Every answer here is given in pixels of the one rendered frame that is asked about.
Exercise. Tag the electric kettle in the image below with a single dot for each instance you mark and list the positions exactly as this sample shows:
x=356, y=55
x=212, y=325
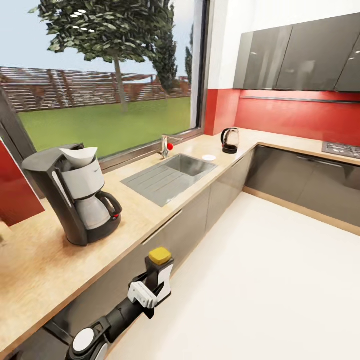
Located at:
x=230, y=140

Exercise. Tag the countertop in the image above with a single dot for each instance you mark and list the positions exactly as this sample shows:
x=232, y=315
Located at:
x=41, y=272
x=293, y=144

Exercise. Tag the fixed window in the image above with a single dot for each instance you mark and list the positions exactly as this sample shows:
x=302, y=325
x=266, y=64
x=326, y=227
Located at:
x=112, y=74

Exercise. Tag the paper coffee filter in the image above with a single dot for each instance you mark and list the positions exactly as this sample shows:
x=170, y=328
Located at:
x=80, y=158

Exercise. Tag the bottle of coffee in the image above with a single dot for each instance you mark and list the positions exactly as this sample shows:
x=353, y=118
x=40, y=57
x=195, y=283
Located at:
x=159, y=265

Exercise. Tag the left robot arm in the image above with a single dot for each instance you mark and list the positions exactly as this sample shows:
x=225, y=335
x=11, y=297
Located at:
x=90, y=344

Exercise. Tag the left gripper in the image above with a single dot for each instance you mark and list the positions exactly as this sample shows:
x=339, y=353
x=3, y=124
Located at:
x=131, y=311

